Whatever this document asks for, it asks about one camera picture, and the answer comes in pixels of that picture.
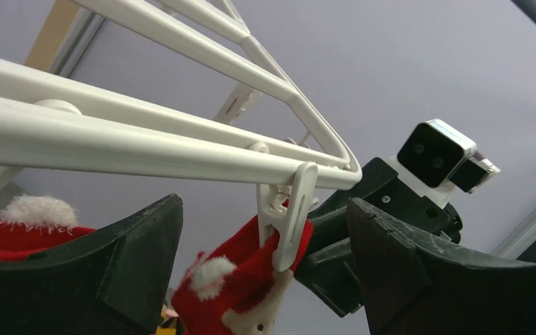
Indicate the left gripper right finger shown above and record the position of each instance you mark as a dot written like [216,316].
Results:
[414,282]

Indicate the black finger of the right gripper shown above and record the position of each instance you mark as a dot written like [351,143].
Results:
[328,268]

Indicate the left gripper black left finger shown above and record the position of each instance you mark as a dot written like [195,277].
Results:
[111,281]

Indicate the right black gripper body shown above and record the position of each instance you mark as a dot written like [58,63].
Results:
[381,186]

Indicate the red santa sock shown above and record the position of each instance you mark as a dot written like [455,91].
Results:
[31,224]
[235,289]

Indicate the white plastic clip hanger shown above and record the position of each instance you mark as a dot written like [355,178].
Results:
[124,135]

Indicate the mustard yellow sock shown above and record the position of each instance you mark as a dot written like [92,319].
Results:
[169,324]

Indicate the wooden drying rack frame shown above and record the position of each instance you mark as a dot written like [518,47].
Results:
[37,114]

